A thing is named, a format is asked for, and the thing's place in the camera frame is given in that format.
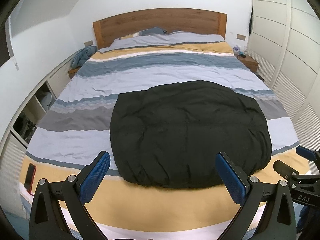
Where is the left wooden nightstand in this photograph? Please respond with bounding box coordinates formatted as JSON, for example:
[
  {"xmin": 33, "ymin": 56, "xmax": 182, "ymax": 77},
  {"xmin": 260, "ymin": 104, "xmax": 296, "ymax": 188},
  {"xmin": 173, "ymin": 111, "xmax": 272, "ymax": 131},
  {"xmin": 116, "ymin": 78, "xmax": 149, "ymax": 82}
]
[{"xmin": 68, "ymin": 67, "xmax": 81, "ymax": 79}]

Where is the wall switch plate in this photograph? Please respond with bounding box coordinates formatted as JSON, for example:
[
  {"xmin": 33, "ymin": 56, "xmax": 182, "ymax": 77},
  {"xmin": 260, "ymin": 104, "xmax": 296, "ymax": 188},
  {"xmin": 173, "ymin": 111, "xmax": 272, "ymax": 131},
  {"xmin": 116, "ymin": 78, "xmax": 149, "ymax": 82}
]
[
  {"xmin": 84, "ymin": 40, "xmax": 93, "ymax": 47},
  {"xmin": 236, "ymin": 34, "xmax": 246, "ymax": 41}
]

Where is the grey blue pillow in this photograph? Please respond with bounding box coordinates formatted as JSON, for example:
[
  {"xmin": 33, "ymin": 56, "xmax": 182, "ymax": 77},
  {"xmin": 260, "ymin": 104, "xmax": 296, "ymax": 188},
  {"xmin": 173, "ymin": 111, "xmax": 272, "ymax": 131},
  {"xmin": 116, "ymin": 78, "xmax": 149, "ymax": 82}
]
[{"xmin": 138, "ymin": 27, "xmax": 167, "ymax": 36}]

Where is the blue crumpled cloth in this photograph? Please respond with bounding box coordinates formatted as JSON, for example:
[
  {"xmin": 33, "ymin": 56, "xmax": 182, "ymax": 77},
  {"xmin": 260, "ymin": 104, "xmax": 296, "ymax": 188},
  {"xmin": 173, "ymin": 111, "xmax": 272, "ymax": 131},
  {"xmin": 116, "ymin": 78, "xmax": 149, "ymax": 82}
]
[{"xmin": 71, "ymin": 46, "xmax": 98, "ymax": 69}]

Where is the red phone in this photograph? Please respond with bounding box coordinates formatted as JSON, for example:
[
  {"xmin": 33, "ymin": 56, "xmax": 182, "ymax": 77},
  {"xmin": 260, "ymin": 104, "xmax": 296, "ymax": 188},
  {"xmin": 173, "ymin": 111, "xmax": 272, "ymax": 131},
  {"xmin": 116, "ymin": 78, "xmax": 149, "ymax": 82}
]
[{"xmin": 24, "ymin": 163, "xmax": 36, "ymax": 193}]

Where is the striped duvet cover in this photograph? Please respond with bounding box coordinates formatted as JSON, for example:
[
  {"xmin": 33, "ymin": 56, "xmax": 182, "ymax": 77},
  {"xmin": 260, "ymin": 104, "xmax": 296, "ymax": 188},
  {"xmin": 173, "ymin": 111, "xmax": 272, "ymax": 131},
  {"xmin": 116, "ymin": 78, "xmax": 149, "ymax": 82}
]
[{"xmin": 19, "ymin": 32, "xmax": 309, "ymax": 239}]

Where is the wall switch plate right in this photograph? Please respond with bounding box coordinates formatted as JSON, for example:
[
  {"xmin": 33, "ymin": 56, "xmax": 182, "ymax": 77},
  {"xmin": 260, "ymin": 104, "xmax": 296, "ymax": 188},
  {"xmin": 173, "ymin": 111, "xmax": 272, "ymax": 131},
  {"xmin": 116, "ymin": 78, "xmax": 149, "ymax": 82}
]
[{"xmin": 236, "ymin": 34, "xmax": 246, "ymax": 41}]

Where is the white low shelf unit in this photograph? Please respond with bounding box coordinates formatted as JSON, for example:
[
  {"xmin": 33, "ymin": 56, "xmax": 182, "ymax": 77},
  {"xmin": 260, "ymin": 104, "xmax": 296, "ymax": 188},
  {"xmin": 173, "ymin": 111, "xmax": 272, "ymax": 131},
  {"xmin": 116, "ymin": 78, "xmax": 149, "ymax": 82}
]
[{"xmin": 1, "ymin": 53, "xmax": 75, "ymax": 210}]

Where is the wooden headboard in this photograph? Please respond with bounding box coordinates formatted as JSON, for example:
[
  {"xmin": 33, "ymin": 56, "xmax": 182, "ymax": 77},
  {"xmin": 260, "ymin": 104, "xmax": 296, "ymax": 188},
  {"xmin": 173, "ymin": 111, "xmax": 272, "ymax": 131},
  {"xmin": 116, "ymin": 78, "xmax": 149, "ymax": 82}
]
[{"xmin": 93, "ymin": 8, "xmax": 227, "ymax": 49}]

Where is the black puffer coat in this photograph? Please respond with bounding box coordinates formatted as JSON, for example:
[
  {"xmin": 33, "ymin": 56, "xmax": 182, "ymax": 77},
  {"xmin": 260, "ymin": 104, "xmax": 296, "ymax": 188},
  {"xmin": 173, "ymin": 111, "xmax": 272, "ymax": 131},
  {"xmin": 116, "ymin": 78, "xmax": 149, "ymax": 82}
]
[{"xmin": 110, "ymin": 81, "xmax": 272, "ymax": 189}]

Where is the right wooden nightstand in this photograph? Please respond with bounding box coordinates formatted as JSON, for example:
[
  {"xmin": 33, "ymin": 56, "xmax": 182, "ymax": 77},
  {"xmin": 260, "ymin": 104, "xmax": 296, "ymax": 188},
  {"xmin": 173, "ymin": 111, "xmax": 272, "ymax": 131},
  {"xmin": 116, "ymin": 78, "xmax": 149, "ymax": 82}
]
[{"xmin": 235, "ymin": 55, "xmax": 259, "ymax": 73}]

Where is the wooden nightstand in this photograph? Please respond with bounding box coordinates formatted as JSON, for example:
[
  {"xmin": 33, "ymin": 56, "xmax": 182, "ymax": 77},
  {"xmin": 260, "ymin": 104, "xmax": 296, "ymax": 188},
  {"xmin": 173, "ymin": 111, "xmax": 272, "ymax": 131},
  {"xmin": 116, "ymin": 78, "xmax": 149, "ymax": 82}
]
[
  {"xmin": 235, "ymin": 55, "xmax": 259, "ymax": 73},
  {"xmin": 68, "ymin": 67, "xmax": 81, "ymax": 79}
]

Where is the wall switch plate left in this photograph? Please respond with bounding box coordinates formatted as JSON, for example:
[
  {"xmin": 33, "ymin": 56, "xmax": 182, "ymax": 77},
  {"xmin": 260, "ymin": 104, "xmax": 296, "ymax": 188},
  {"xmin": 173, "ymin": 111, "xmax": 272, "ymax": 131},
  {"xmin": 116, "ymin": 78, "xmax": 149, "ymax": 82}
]
[{"xmin": 84, "ymin": 40, "xmax": 93, "ymax": 47}]

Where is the white wardrobe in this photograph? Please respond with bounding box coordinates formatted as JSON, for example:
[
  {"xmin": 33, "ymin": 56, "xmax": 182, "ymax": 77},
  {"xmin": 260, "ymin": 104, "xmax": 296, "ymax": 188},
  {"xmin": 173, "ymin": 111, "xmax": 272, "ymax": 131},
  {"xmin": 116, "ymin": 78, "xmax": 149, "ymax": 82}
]
[{"xmin": 248, "ymin": 0, "xmax": 319, "ymax": 150}]

